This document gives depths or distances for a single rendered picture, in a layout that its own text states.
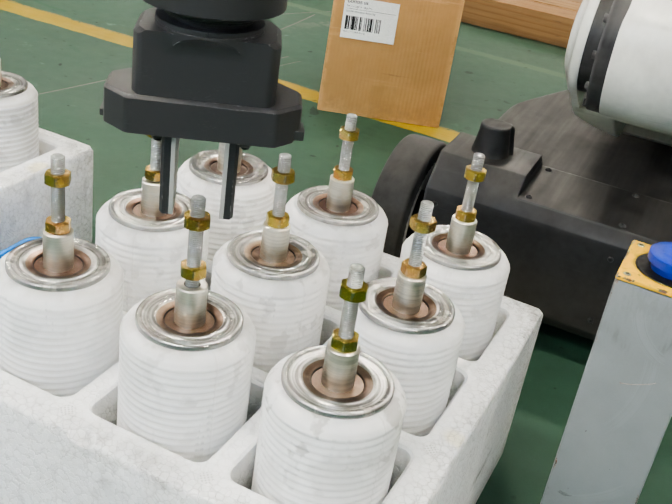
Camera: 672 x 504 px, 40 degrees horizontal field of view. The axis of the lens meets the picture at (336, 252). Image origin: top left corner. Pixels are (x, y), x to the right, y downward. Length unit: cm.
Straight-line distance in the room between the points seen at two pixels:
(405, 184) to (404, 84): 67
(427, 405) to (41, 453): 28
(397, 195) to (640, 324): 48
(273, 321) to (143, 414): 13
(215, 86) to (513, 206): 59
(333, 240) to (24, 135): 39
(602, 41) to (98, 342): 52
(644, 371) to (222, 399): 31
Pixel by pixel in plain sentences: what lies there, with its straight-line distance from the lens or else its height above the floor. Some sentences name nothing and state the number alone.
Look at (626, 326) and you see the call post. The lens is 71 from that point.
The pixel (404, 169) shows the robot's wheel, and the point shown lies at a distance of 112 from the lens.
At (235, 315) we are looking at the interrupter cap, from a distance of 66.
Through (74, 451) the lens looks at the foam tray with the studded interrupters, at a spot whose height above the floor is 17.
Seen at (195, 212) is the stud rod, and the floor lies 34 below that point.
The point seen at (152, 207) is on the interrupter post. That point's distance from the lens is 79.
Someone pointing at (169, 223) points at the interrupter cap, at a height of 25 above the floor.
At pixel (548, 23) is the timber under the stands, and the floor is 5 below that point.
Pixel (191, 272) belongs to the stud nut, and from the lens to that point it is 63.
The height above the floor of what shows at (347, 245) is 24.
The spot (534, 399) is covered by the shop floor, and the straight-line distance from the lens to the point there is 109.
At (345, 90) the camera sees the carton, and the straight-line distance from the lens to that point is 178.
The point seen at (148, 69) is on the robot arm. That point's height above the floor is 44.
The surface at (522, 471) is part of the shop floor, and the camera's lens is 98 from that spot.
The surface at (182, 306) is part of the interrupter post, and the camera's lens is 64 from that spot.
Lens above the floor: 62
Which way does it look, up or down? 29 degrees down
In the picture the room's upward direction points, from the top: 9 degrees clockwise
